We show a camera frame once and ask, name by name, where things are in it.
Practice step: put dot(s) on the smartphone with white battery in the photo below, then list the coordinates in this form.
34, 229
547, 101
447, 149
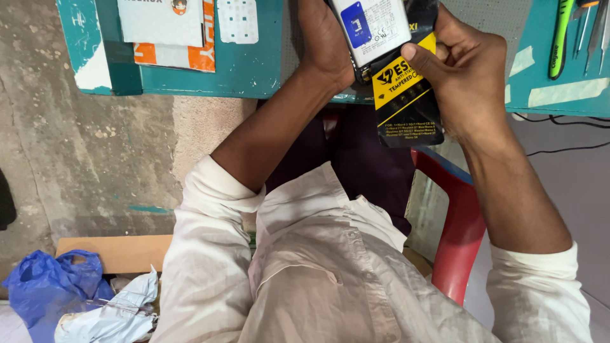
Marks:
376, 28

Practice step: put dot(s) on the short white tape strip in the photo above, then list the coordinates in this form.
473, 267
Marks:
522, 60

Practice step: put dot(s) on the blue plastic bag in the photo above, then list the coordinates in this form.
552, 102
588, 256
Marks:
43, 286

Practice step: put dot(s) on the person's right hand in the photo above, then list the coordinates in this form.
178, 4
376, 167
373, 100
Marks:
472, 81

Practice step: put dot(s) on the green toothbrush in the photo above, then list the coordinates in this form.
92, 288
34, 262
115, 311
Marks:
560, 38

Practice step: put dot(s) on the dark cloth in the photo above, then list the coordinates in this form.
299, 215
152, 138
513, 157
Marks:
5, 200

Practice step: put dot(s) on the long white tape strip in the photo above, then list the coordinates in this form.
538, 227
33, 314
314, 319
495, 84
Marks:
567, 92

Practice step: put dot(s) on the white perforated sheet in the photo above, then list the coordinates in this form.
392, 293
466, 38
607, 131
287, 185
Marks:
238, 21

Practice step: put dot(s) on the person's white shirt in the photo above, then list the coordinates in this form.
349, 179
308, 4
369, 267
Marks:
324, 267

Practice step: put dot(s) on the brown cardboard piece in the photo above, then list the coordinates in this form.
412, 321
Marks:
119, 252

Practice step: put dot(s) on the black yellow screen protector packet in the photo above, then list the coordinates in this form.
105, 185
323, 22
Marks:
405, 102

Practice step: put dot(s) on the red plastic chair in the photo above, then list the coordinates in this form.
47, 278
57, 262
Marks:
460, 224

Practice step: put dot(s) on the orange white box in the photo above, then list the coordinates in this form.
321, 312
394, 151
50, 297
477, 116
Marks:
200, 57

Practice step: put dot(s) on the person's left hand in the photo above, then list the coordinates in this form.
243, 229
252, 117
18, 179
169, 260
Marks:
324, 43

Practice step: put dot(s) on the white card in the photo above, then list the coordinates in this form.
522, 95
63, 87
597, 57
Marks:
157, 21

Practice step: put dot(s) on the white plastic bag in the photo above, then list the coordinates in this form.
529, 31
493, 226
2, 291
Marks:
114, 314

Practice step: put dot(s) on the thin metal tweezers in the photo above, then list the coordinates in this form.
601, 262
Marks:
582, 31

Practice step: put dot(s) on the dark metal tweezers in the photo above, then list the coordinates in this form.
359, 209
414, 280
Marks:
595, 33

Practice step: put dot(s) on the person's dark trousers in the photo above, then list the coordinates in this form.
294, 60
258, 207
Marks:
367, 157

